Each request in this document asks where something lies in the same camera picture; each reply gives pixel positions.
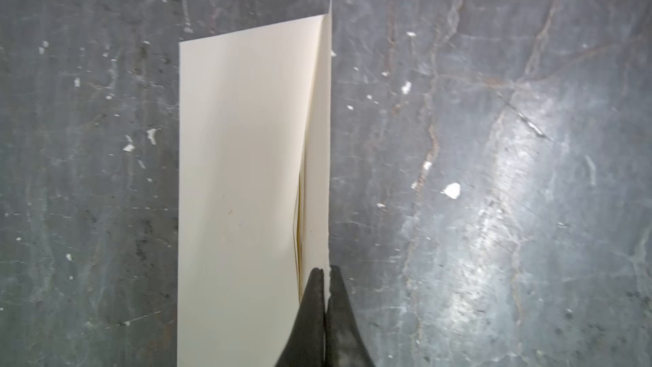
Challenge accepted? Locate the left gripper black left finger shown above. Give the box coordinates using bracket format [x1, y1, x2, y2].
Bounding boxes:
[275, 268, 325, 367]

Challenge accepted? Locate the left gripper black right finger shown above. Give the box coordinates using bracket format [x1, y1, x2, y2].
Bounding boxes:
[325, 265, 375, 367]

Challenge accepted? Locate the tan letter paper sheet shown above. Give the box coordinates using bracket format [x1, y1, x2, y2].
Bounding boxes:
[292, 111, 312, 302]

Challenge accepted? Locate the cream paper envelope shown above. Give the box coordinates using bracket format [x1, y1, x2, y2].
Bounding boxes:
[178, 13, 332, 366]

